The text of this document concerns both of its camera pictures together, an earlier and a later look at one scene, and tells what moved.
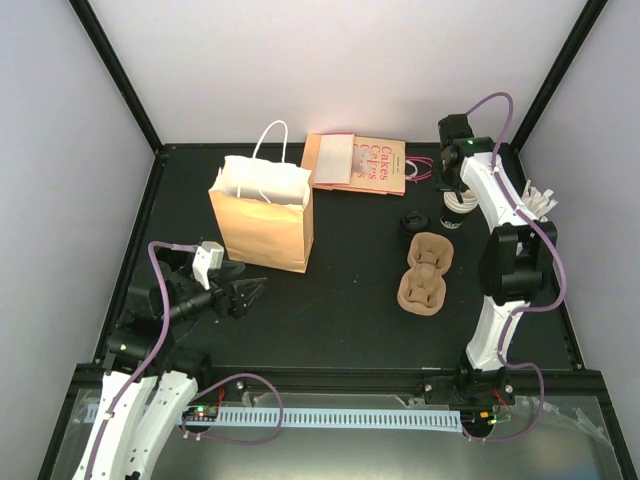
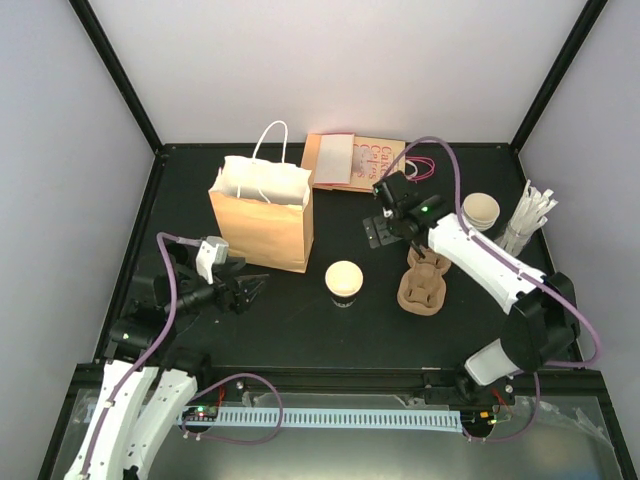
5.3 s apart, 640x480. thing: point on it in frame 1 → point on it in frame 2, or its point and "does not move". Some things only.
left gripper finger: x=246 y=288 does not move
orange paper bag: x=265 y=210 does not move
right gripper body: x=448 y=180 → x=385 y=235
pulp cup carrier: x=422 y=289 does not move
